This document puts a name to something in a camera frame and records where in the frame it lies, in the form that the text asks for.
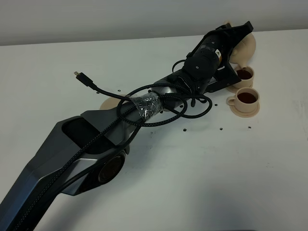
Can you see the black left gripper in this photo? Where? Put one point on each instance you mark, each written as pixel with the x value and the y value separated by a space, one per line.
pixel 211 52

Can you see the beige teapot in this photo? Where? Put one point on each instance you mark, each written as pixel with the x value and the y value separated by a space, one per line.
pixel 243 51

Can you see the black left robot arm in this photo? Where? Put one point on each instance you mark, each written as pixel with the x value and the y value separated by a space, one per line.
pixel 89 150

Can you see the round beige teapot coaster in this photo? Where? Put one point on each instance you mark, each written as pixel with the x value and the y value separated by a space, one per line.
pixel 109 103

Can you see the far beige teacup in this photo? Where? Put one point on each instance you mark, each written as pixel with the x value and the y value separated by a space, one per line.
pixel 246 76

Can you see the beige teacup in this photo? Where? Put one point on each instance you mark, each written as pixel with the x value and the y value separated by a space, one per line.
pixel 246 76
pixel 244 100

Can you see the far beige saucer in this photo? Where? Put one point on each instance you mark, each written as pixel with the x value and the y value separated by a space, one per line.
pixel 232 88

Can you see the beige saucer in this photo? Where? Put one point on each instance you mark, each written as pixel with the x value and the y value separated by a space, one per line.
pixel 232 88
pixel 245 115

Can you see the near beige teacup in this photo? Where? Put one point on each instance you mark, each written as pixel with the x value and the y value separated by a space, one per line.
pixel 244 100

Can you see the near beige saucer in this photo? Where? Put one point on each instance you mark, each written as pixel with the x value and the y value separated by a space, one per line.
pixel 245 115

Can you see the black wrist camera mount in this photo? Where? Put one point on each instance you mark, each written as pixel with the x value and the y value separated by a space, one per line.
pixel 224 77

